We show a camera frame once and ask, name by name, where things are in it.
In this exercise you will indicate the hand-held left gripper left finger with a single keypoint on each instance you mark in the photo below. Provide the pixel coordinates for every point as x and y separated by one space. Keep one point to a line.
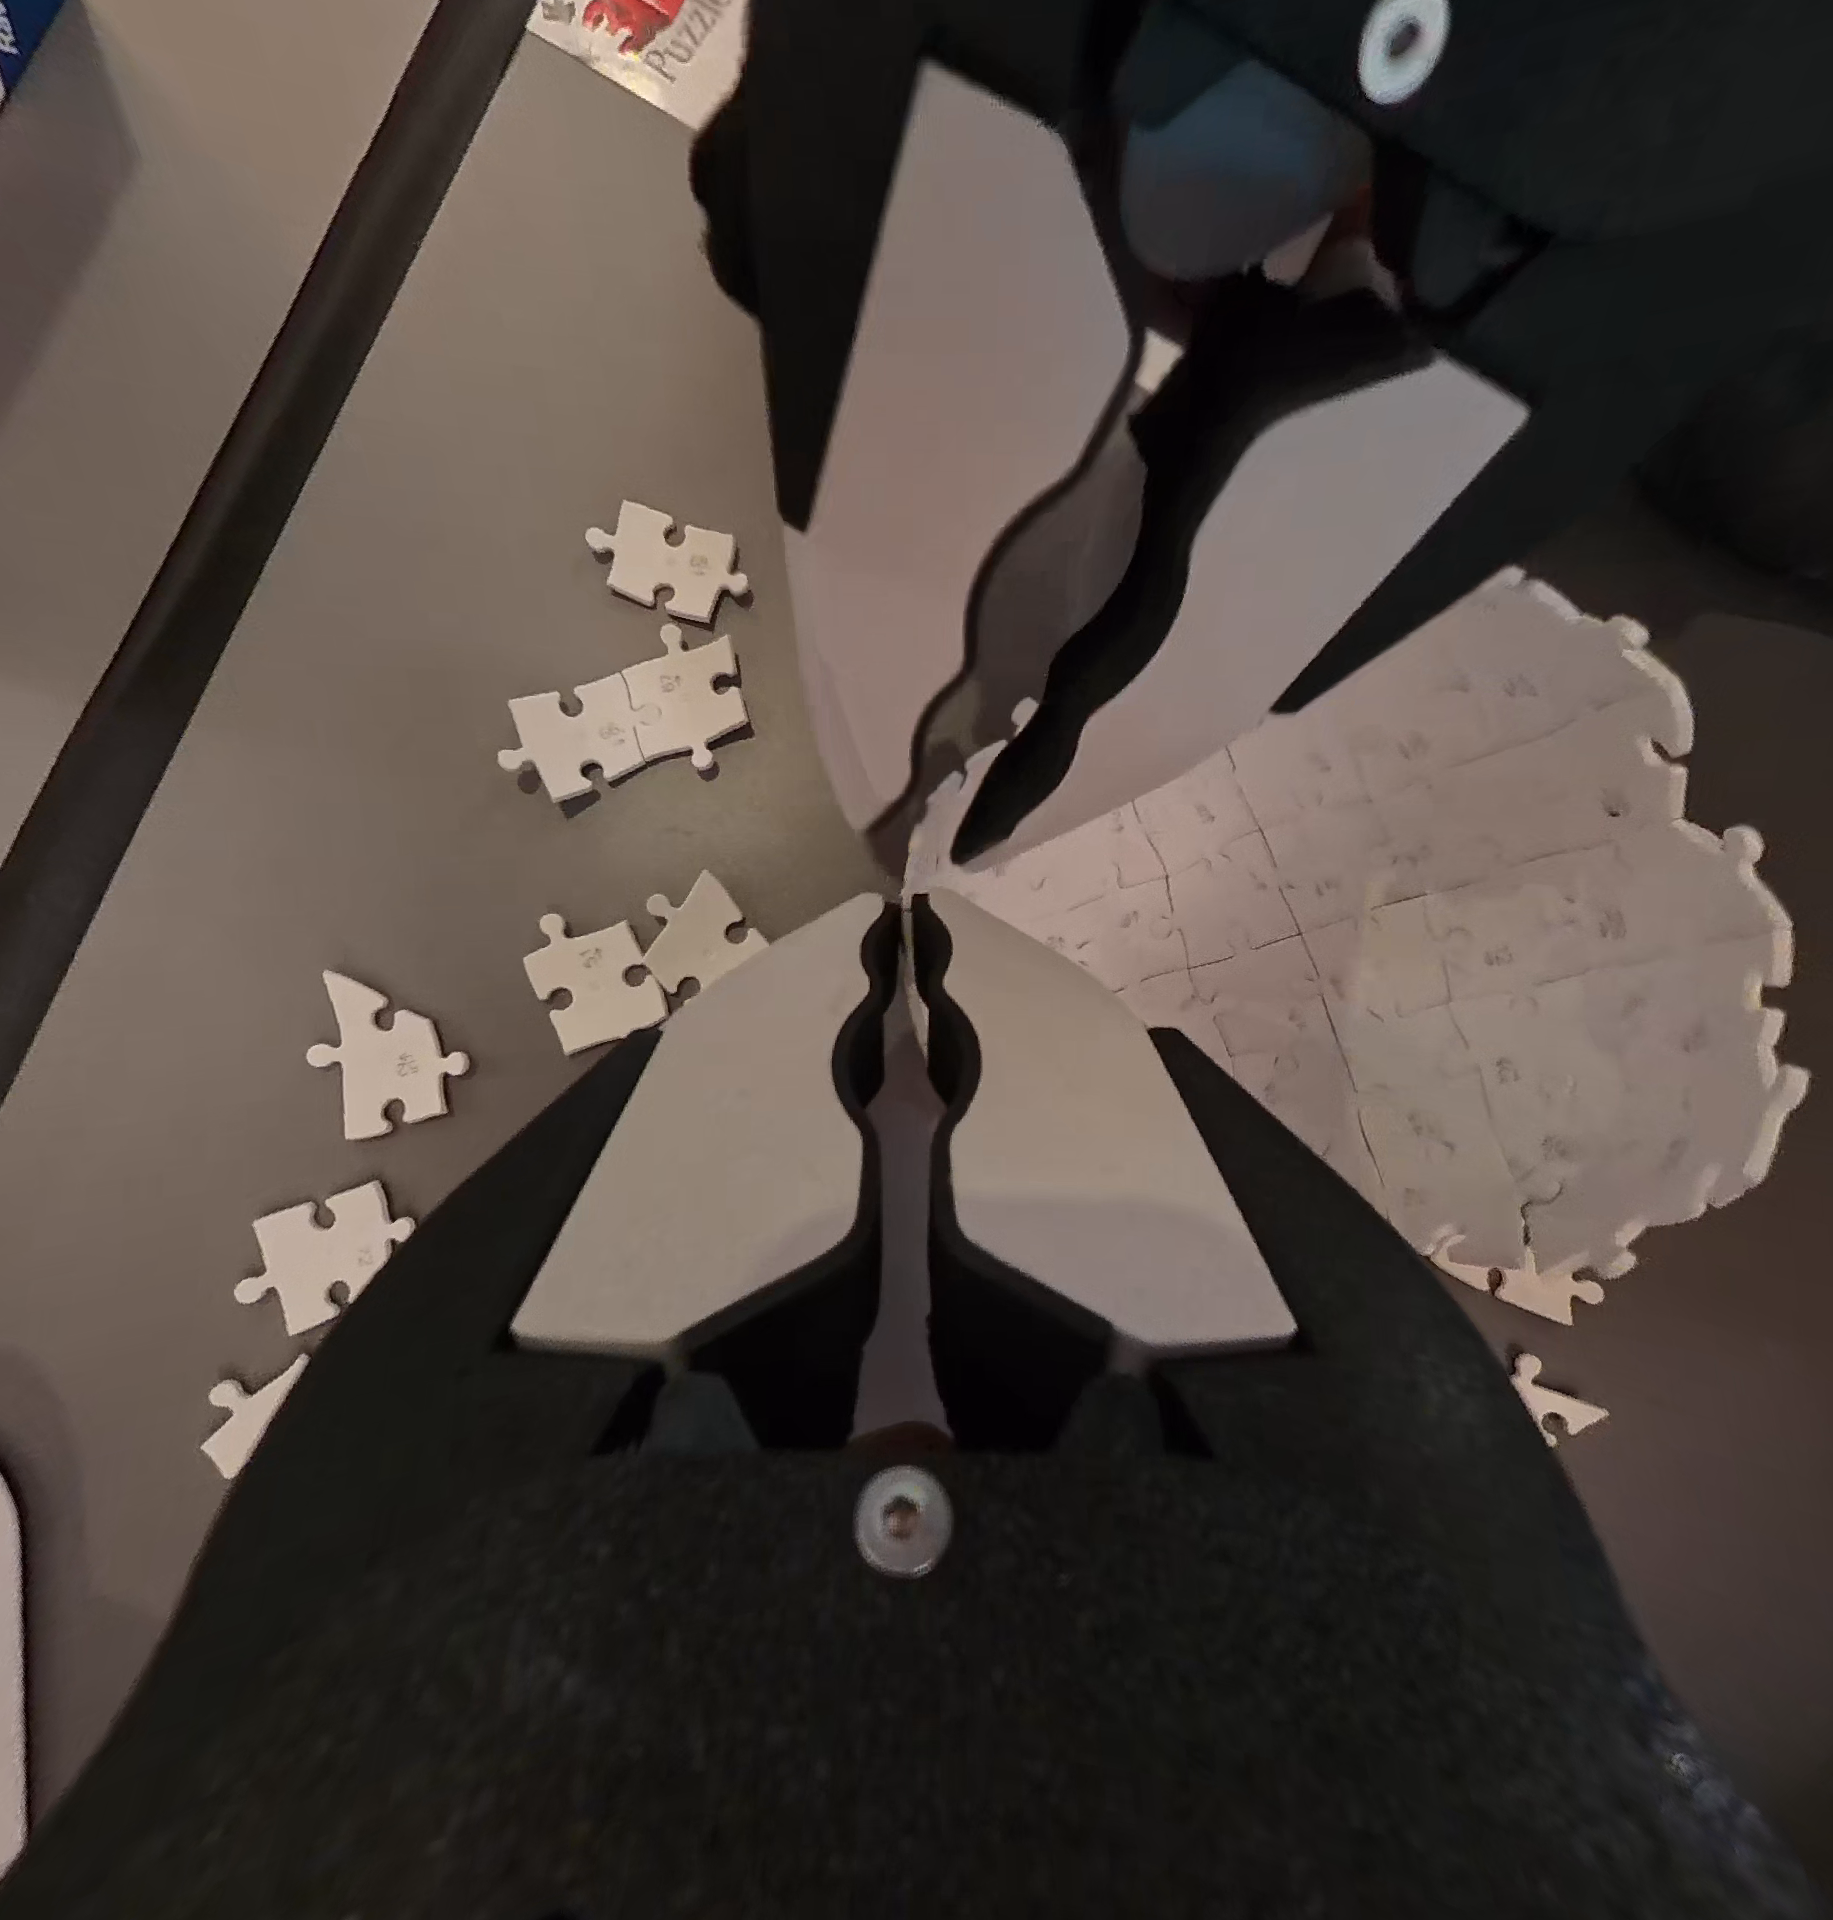
707 1170

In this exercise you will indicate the puzzle pieces group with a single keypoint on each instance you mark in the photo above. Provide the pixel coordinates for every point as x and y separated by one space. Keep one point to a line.
625 721

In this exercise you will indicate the printed instruction leaflet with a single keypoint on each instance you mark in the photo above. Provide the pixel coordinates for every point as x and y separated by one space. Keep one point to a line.
652 38

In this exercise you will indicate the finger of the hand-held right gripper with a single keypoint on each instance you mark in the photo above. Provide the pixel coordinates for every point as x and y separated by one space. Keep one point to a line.
1308 524
947 451

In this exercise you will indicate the single white puzzle piece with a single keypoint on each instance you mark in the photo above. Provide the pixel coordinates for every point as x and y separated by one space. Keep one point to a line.
1555 1400

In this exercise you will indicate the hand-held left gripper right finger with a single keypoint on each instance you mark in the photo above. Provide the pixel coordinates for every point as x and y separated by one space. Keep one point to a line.
1111 1170

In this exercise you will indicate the partly built white puzzle ball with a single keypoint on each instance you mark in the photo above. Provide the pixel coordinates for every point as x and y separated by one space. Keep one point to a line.
1458 960

